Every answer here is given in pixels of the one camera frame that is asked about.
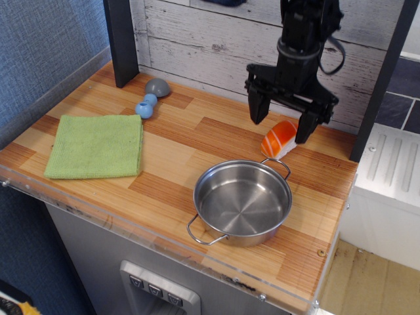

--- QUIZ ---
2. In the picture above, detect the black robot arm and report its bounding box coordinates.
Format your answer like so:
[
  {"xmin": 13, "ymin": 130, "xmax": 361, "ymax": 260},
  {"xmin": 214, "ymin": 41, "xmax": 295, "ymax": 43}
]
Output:
[{"xmin": 245, "ymin": 1, "xmax": 345, "ymax": 144}]

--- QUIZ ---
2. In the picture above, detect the blue dumbbell toy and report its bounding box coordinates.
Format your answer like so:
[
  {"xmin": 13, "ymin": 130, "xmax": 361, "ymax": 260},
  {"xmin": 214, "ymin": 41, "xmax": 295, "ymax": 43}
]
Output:
[{"xmin": 135, "ymin": 93, "xmax": 158, "ymax": 119}]

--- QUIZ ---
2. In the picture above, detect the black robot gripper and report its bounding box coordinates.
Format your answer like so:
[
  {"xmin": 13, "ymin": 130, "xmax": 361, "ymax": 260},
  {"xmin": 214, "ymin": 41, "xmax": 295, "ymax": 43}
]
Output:
[{"xmin": 245, "ymin": 39, "xmax": 339, "ymax": 144}]

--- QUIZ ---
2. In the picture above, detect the grey dome toy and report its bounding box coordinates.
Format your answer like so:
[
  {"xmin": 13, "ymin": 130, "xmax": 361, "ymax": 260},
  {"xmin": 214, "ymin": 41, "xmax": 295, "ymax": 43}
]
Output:
[{"xmin": 145, "ymin": 78, "xmax": 171, "ymax": 98}]

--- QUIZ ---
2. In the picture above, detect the black left upright post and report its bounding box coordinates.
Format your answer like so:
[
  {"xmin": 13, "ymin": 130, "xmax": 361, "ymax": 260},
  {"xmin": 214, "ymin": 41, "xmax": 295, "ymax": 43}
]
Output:
[{"xmin": 103, "ymin": 0, "xmax": 139, "ymax": 88}]

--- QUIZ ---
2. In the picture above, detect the black right upright post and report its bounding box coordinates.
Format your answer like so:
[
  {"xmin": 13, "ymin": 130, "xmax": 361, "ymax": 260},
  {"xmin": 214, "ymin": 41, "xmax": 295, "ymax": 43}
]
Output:
[{"xmin": 349, "ymin": 0, "xmax": 419, "ymax": 162}]

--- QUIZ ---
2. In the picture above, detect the white ridged side unit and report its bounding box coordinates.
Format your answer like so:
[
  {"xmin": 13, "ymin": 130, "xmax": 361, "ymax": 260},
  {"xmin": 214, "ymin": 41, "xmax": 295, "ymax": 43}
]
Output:
[{"xmin": 339, "ymin": 124, "xmax": 419, "ymax": 270}]

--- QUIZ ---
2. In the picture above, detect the black upright post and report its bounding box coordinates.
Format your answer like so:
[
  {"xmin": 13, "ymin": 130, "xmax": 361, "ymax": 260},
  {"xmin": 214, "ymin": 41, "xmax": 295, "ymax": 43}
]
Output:
[
  {"xmin": 103, "ymin": 0, "xmax": 139, "ymax": 88},
  {"xmin": 349, "ymin": 0, "xmax": 419, "ymax": 162}
]

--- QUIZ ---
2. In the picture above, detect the orange salmon sushi toy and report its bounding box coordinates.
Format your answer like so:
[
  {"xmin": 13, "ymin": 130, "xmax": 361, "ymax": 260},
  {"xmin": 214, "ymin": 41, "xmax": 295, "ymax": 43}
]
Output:
[{"xmin": 260, "ymin": 120, "xmax": 298, "ymax": 159}]

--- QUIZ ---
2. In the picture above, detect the stainless steel pot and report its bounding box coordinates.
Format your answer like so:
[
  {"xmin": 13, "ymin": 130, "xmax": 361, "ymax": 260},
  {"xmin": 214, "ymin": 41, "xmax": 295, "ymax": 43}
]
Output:
[{"xmin": 193, "ymin": 159, "xmax": 293, "ymax": 247}]

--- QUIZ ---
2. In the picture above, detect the yellow black object corner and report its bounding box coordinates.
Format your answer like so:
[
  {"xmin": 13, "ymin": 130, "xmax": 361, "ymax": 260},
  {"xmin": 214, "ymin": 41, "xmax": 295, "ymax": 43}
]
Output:
[{"xmin": 1, "ymin": 292, "xmax": 41, "ymax": 315}]

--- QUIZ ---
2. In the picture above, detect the grey dispenser button panel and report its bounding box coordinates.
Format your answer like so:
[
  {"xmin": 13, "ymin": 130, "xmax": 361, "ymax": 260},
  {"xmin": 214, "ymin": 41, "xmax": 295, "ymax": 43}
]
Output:
[{"xmin": 119, "ymin": 260, "xmax": 201, "ymax": 314}]

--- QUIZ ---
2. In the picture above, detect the green cloth rag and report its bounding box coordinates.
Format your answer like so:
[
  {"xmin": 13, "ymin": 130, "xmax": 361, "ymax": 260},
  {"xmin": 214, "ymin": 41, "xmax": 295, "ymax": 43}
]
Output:
[{"xmin": 44, "ymin": 115, "xmax": 142, "ymax": 179}]

